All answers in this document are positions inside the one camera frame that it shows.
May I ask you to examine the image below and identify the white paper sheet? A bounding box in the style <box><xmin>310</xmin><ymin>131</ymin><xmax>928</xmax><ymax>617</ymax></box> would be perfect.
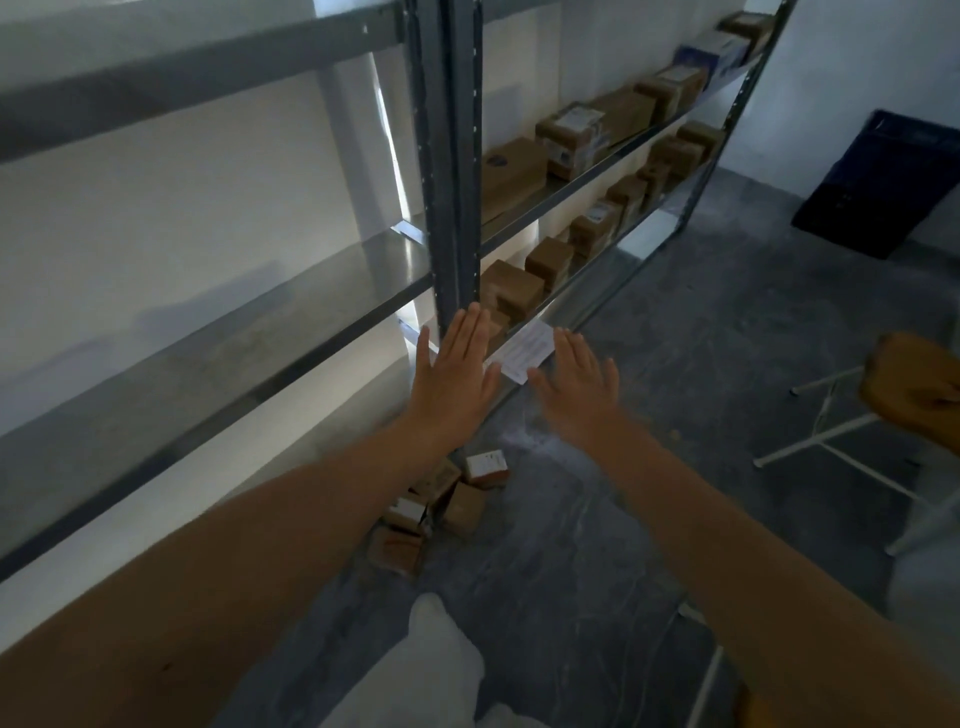
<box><xmin>483</xmin><ymin>322</ymin><xmax>557</xmax><ymax>387</ymax></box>

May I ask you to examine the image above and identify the person's white garment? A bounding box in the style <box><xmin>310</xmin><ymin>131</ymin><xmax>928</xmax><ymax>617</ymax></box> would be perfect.
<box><xmin>321</xmin><ymin>592</ymin><xmax>552</xmax><ymax>728</ymax></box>

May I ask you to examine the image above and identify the empty grey metal shelf rack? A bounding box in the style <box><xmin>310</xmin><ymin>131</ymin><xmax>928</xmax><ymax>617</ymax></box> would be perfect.
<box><xmin>0</xmin><ymin>0</ymin><xmax>455</xmax><ymax>585</ymax></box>

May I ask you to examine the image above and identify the small cardboard box white label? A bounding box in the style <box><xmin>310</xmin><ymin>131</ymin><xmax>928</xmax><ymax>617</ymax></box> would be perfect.
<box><xmin>460</xmin><ymin>448</ymin><xmax>512</xmax><ymax>490</ymax></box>
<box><xmin>382</xmin><ymin>491</ymin><xmax>433</xmax><ymax>535</ymax></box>

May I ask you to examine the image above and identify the row of cardboard boxes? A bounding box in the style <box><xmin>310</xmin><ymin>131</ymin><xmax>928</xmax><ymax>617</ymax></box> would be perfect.
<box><xmin>480</xmin><ymin>120</ymin><xmax>727</xmax><ymax>354</ymax></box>
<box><xmin>482</xmin><ymin>10</ymin><xmax>776</xmax><ymax>223</ymax></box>

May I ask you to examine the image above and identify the person's right forearm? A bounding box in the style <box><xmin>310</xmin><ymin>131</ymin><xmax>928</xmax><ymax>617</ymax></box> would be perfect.
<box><xmin>591</xmin><ymin>420</ymin><xmax>960</xmax><ymax>728</ymax></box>

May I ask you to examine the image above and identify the blue and white box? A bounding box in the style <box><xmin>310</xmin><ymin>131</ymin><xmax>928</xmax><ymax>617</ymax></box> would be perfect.
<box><xmin>675</xmin><ymin>30</ymin><xmax>752</xmax><ymax>78</ymax></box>

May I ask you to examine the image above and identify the wooden stool white frame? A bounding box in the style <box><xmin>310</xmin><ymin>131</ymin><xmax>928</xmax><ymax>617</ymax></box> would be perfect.
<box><xmin>753</xmin><ymin>331</ymin><xmax>960</xmax><ymax>558</ymax></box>

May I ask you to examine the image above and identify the person's left forearm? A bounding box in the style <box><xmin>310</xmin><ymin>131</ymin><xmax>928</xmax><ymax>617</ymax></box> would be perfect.
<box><xmin>0</xmin><ymin>420</ymin><xmax>445</xmax><ymax>728</ymax></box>

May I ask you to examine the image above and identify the small plain cardboard box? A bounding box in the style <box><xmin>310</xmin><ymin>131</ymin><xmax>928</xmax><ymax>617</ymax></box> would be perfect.
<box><xmin>408</xmin><ymin>457</ymin><xmax>463</xmax><ymax>505</ymax></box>
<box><xmin>441</xmin><ymin>480</ymin><xmax>489</xmax><ymax>539</ymax></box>
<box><xmin>366</xmin><ymin>525</ymin><xmax>426</xmax><ymax>579</ymax></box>

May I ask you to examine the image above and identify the dark blue plastic crate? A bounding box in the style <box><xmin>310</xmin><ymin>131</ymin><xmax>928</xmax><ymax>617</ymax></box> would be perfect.
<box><xmin>790</xmin><ymin>108</ymin><xmax>960</xmax><ymax>261</ymax></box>

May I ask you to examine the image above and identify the person's right hand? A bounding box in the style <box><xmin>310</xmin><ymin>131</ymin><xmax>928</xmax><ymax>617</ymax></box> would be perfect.
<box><xmin>527</xmin><ymin>327</ymin><xmax>624</xmax><ymax>450</ymax></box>

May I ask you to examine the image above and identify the person's left hand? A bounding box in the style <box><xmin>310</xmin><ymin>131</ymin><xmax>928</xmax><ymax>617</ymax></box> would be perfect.
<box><xmin>408</xmin><ymin>302</ymin><xmax>502</xmax><ymax>448</ymax></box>

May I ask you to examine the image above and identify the white metal leg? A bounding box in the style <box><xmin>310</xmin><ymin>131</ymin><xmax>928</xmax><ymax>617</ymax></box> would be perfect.
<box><xmin>677</xmin><ymin>600</ymin><xmax>727</xmax><ymax>728</ymax></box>

